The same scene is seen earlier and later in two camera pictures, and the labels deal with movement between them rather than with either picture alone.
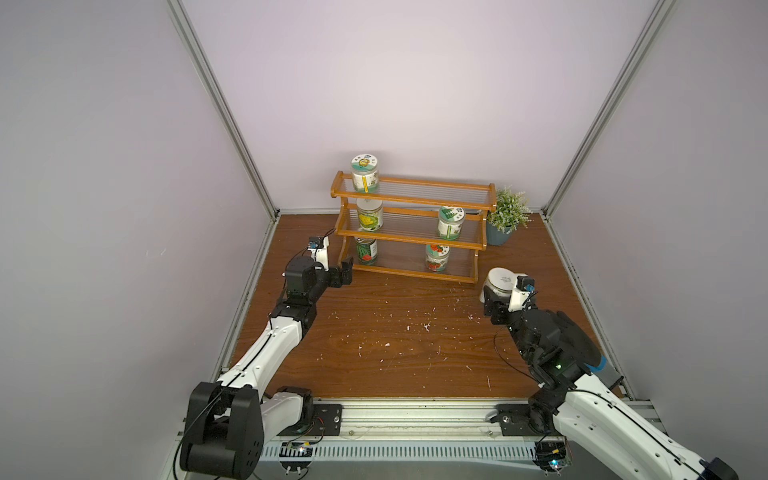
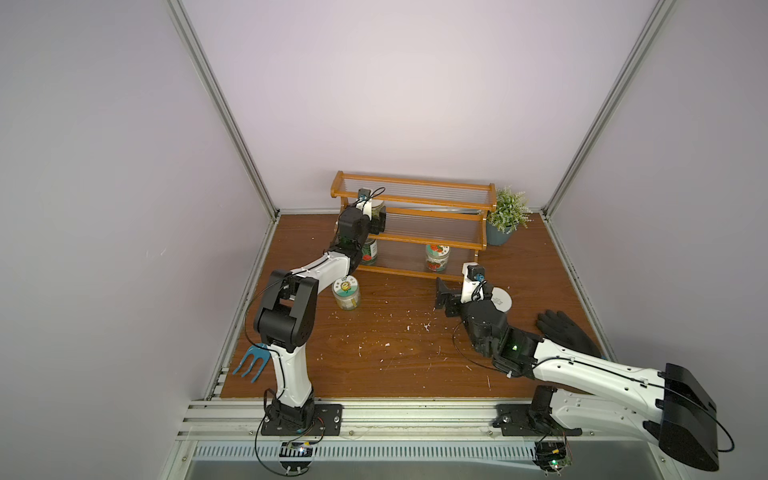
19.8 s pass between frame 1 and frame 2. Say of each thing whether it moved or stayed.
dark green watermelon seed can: stayed
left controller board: stayed
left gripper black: moved
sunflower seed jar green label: moved
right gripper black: moved
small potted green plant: stayed
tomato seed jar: stayed
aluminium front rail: stayed
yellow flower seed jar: stayed
